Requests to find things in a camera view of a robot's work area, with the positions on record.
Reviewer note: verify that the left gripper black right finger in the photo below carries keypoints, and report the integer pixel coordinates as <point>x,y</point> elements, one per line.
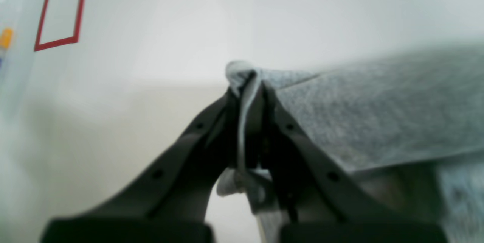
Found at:
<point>319,201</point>

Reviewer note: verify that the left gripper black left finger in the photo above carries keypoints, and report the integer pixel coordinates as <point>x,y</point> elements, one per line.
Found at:
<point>167,202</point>

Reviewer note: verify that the grey t-shirt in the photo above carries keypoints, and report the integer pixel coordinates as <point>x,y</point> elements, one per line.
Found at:
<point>409,128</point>

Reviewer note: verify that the red outlined sticker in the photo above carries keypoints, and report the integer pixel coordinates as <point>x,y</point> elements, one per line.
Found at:
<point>59,24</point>

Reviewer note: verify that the orange and blue sticker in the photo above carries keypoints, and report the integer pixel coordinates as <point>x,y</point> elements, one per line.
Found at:
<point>5,41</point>

